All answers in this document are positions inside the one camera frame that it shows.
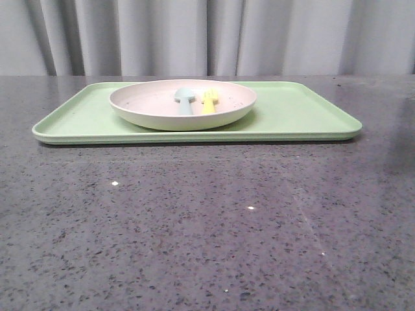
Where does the yellow plastic fork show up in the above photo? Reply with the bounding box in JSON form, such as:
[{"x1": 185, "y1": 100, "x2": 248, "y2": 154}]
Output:
[{"x1": 202, "y1": 88, "x2": 219, "y2": 114}]

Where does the light blue plastic spoon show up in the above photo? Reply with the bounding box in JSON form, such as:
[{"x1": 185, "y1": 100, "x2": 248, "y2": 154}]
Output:
[{"x1": 174, "y1": 87, "x2": 195, "y2": 115}]

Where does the cream round plate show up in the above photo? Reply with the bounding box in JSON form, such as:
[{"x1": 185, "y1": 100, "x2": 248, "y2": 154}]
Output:
[{"x1": 110, "y1": 79, "x2": 257, "y2": 132}]

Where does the light green rectangular tray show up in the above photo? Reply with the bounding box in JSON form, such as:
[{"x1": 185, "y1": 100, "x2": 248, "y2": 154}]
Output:
[{"x1": 32, "y1": 82, "x2": 362, "y2": 145}]

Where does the grey pleated curtain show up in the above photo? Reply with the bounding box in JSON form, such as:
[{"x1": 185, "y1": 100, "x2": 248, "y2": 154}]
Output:
[{"x1": 1, "y1": 1, "x2": 414, "y2": 76}]

